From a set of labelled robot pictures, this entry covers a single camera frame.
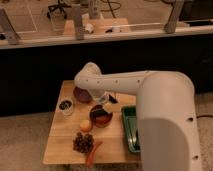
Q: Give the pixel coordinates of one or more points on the purple bowl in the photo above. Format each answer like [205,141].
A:
[82,95]

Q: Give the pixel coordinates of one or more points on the small white cup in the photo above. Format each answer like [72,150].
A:
[66,107]

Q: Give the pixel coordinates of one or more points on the grey post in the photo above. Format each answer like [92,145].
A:
[10,34]
[177,6]
[77,21]

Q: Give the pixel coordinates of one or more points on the red bowl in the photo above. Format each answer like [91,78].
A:
[101,121]

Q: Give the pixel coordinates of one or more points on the grey post right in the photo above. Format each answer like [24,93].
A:
[177,6]

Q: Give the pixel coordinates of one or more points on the yellow round fruit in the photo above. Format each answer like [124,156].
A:
[86,125]

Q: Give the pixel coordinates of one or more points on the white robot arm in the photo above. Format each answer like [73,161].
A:
[165,111]

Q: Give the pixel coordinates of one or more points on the orange carrot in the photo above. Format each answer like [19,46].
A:
[90,157]

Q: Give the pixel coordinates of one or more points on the black office chair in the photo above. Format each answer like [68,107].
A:
[61,6]

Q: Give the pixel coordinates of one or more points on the wooden board on ledge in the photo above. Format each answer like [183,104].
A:
[102,26]

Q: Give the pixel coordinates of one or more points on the grey post middle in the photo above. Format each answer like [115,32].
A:
[77,21]

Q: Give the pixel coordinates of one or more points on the grey post left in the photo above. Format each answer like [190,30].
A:
[10,34]

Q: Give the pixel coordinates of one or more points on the wooden table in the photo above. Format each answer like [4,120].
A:
[114,148]

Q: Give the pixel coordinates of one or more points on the translucent grey gripper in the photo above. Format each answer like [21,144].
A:
[102,99]

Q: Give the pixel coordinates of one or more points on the bunch of dark grapes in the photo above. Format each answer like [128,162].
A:
[83,143]

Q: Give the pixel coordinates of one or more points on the white object on ledge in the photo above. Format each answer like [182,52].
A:
[89,28]

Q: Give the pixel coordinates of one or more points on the green plastic tray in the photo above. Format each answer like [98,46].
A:
[130,128]

